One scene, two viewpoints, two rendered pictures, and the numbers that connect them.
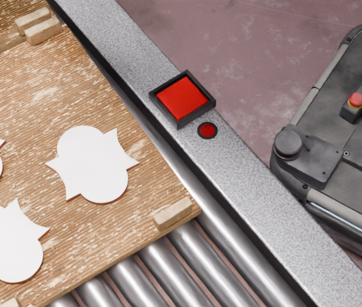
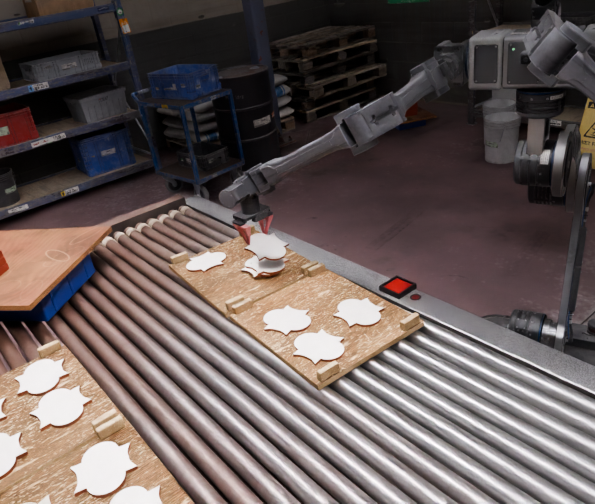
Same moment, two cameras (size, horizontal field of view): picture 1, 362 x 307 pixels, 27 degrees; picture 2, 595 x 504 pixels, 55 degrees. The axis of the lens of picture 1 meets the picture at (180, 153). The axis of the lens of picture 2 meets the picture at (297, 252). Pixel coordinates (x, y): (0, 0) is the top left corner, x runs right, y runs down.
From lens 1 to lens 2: 0.78 m
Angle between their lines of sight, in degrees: 32
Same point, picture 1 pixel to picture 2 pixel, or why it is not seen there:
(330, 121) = not seen: hidden behind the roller
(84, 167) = (355, 313)
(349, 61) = not seen: hidden behind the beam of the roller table
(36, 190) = (331, 326)
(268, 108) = not seen: hidden behind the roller
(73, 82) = (338, 287)
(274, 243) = (469, 331)
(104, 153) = (364, 307)
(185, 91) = (398, 283)
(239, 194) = (442, 316)
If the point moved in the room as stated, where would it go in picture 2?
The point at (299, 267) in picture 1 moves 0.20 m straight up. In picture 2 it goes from (487, 338) to (489, 268)
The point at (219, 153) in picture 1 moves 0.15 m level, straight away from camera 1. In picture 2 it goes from (425, 304) to (416, 276)
